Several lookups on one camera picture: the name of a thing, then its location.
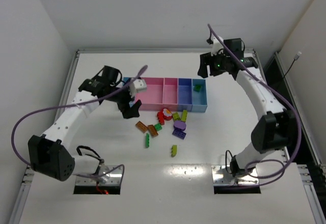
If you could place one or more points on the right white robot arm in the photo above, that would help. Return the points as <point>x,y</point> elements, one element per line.
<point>277,125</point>

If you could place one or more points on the red lego brick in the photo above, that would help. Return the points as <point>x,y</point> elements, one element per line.
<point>160,118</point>

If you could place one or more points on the orange lego plate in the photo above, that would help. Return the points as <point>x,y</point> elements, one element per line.
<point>141,126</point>
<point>152,130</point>

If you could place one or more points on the small pink bin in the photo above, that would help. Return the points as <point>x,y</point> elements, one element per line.
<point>170,93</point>

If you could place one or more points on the large pink bin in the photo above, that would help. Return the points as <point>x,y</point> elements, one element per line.
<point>153,96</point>

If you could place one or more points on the lime long lego brick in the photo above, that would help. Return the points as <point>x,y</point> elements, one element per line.
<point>184,115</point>

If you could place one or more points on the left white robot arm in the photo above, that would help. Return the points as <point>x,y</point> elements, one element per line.
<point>49,153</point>

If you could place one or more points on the lime square lego brick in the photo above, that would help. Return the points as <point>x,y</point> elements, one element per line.
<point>176,117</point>

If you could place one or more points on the metal base plate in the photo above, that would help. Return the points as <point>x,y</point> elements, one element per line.
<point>110,176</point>
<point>221,178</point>

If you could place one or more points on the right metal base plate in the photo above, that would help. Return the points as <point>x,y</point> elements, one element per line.
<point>221,178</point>

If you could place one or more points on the right light blue bin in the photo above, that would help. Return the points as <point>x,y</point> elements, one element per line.
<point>199,99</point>

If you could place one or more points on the lime curved lego brick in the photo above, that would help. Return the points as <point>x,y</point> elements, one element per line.
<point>174,150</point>

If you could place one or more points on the red flower lego piece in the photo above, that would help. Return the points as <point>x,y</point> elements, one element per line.
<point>167,115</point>

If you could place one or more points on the green square lego brick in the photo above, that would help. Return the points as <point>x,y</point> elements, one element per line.
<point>158,127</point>

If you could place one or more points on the long green lego brick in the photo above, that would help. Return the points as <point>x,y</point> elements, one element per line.
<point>147,140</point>

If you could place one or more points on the lilac oval lego piece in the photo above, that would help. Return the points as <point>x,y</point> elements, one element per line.
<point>179,125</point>

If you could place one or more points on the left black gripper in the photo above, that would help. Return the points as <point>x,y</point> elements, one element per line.
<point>126,102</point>

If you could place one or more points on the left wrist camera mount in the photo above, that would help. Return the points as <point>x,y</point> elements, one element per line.
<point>137,86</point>

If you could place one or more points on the periwinkle blue bin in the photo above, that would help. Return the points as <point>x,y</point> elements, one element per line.
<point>184,94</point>

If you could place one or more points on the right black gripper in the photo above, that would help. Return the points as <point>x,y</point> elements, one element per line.
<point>208,62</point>

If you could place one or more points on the dark purple lego plate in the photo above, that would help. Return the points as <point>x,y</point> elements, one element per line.
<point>178,133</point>

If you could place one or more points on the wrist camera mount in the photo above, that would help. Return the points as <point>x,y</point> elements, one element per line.
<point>137,86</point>
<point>215,45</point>

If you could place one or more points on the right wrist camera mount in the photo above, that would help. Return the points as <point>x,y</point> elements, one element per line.
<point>215,45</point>

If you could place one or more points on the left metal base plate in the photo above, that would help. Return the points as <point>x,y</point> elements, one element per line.
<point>110,176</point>

